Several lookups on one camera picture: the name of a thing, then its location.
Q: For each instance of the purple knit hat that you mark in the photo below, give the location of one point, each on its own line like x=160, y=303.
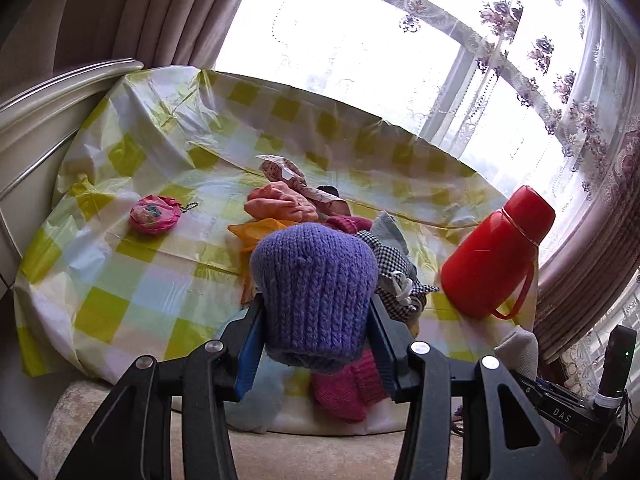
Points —
x=315, y=285

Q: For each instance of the white sock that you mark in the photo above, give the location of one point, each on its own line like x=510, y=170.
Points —
x=520, y=350

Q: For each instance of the pink round pouch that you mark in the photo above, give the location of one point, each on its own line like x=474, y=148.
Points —
x=150, y=215

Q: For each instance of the small pink knit sock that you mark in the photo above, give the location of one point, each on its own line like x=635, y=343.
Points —
x=345, y=223

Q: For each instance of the floral patterned cloth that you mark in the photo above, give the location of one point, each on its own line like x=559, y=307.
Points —
x=280, y=165

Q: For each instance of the red thermos jug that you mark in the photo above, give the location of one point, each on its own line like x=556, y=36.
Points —
x=490, y=260

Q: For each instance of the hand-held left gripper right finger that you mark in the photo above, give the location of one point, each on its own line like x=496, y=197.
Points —
x=382, y=350

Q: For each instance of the salmon pink cloth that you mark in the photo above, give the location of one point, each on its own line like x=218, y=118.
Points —
x=280, y=202

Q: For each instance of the brown curtain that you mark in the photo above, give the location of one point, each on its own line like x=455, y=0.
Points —
x=150, y=10

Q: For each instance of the beige sofa cushion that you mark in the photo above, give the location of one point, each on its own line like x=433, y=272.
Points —
x=310, y=455

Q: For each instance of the pink knit hat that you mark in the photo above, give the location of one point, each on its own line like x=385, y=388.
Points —
x=340, y=390

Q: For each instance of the yellow checkered plastic tablecloth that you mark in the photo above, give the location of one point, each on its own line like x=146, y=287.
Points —
x=150, y=270

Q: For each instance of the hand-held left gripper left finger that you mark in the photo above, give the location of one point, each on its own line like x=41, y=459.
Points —
x=250, y=355

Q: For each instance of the grey cloth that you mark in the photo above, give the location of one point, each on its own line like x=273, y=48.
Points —
x=387, y=227

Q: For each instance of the sheer floral lace curtain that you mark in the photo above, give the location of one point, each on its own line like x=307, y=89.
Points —
x=500, y=15

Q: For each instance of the black white houndstooth cloth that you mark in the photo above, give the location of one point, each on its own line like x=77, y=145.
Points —
x=390, y=260

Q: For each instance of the light blue cloth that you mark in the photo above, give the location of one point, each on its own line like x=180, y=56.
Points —
x=260, y=400

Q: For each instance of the mauve patterned curtain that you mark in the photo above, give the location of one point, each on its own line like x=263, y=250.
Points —
x=590, y=260

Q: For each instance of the small dark object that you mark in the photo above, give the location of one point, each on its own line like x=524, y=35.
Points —
x=327, y=190

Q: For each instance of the orange organza bag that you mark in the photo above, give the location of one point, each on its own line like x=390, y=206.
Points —
x=250, y=232

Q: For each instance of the white headboard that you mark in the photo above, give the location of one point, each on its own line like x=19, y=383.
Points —
x=30, y=135

